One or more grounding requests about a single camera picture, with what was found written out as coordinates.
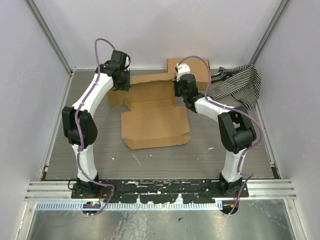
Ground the brown cardboard box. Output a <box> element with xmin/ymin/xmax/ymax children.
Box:
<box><xmin>106</xmin><ymin>73</ymin><xmax>191</xmax><ymax>150</ymax></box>
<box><xmin>167</xmin><ymin>58</ymin><xmax>209</xmax><ymax>91</ymax></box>

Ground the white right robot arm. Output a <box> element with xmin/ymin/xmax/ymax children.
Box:
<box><xmin>173</xmin><ymin>73</ymin><xmax>257</xmax><ymax>198</ymax></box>

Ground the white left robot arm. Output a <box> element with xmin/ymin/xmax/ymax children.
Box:
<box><xmin>61</xmin><ymin>50</ymin><xmax>131</xmax><ymax>199</ymax></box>

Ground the closed brown cardboard box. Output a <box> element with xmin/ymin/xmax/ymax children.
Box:
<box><xmin>167</xmin><ymin>58</ymin><xmax>209</xmax><ymax>91</ymax></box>

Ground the striped cloth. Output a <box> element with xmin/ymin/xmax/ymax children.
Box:
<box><xmin>207</xmin><ymin>64</ymin><xmax>262</xmax><ymax>110</ymax></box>

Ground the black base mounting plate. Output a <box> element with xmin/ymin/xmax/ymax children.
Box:
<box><xmin>67</xmin><ymin>179</ymin><xmax>249</xmax><ymax>204</ymax></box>

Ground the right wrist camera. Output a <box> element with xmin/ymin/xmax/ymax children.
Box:
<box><xmin>175</xmin><ymin>63</ymin><xmax>191</xmax><ymax>82</ymax></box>

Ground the aluminium frame rail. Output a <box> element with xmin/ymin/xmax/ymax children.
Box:
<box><xmin>25</xmin><ymin>179</ymin><xmax>297</xmax><ymax>201</ymax></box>

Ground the slotted cable duct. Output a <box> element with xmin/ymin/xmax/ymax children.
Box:
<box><xmin>35</xmin><ymin>200</ymin><xmax>223</xmax><ymax>211</ymax></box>

